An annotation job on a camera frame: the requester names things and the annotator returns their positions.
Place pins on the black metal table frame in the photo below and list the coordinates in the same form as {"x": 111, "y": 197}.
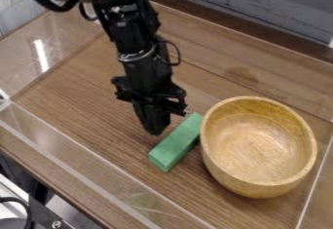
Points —
{"x": 23, "y": 200}

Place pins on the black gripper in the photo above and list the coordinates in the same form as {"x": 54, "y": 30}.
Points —
{"x": 146, "y": 85}

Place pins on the green rectangular block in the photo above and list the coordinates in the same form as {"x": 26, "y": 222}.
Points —
{"x": 167, "y": 153}

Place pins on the brown wooden bowl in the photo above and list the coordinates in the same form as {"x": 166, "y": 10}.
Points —
{"x": 258, "y": 146}

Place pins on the clear acrylic front wall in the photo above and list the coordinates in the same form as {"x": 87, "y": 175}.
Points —
{"x": 100, "y": 189}

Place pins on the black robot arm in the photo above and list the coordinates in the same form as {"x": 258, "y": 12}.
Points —
{"x": 131, "y": 23}

